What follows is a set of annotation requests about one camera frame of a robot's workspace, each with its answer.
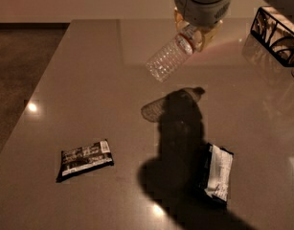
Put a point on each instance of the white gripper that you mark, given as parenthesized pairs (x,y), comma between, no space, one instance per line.
(201,11)

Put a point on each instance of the clear plastic water bottle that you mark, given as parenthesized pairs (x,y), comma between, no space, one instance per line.
(172,55)

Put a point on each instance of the blue white snack wrapper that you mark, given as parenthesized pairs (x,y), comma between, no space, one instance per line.
(216,174)

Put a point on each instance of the black snack bar wrapper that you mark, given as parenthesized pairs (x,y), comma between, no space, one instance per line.
(84,159)

